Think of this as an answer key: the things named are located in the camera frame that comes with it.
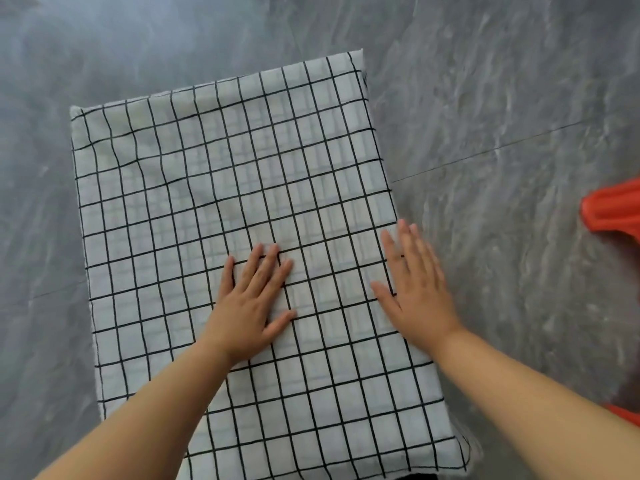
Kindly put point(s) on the person's left hand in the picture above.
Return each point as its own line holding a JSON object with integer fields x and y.
{"x": 250, "y": 314}

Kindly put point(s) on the red plastic stool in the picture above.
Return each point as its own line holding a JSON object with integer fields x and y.
{"x": 625, "y": 413}
{"x": 615, "y": 207}

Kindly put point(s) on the person's right hand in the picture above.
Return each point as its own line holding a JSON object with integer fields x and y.
{"x": 420, "y": 299}

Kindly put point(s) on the person's right forearm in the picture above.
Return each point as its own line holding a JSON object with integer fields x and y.
{"x": 530, "y": 409}

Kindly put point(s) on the person's left forearm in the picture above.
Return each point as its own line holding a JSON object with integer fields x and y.
{"x": 140, "y": 424}

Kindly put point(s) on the black white checked tablecloth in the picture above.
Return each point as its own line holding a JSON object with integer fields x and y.
{"x": 200, "y": 169}

